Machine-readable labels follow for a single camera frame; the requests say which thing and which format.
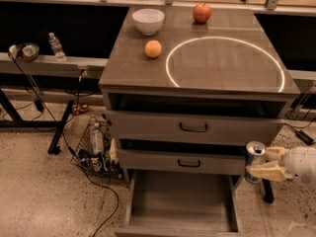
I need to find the wire basket with bottles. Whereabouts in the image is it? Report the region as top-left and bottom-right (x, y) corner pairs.
(74, 116), (123, 180)

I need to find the black floor cable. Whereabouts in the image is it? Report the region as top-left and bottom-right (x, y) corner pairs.
(7, 51), (120, 237)

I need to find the grey drawer cabinet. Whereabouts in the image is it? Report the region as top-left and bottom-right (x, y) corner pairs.
(98, 5), (302, 183)

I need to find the orange fruit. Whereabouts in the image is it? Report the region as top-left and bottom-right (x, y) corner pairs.
(144, 40), (162, 58)

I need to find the small bowl with items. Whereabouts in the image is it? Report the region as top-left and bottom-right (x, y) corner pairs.
(8, 42), (40, 62)

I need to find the white bowl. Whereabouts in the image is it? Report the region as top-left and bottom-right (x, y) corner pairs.
(132, 9), (165, 36)

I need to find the black table leg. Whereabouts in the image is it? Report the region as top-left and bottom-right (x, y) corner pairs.
(263, 179), (275, 203)
(48, 101), (74, 155)

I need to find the open bottom drawer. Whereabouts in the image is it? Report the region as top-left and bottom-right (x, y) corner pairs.
(115, 170), (242, 237)

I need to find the clear water bottle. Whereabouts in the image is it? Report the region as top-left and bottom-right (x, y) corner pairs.
(48, 33), (66, 62)

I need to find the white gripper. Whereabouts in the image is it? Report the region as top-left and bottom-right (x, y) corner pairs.
(246, 146), (316, 185)

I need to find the black power adapter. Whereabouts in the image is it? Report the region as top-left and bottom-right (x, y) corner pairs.
(293, 128), (315, 145)

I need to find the black table leg left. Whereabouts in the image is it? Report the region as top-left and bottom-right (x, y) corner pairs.
(48, 101), (74, 155)

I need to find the red apple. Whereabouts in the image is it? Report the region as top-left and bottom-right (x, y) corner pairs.
(193, 3), (212, 24)

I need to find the black table leg right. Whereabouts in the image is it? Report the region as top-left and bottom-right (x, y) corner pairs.
(263, 179), (275, 203)

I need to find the grey side shelf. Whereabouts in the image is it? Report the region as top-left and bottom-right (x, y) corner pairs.
(0, 52), (108, 79)

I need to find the redbull can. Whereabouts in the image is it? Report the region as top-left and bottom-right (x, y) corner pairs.
(245, 141), (266, 184)

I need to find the middle drawer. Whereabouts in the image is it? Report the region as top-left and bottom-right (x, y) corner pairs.
(118, 149), (245, 175)

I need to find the top drawer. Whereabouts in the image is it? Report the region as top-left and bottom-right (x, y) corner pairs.
(106, 111), (283, 146)

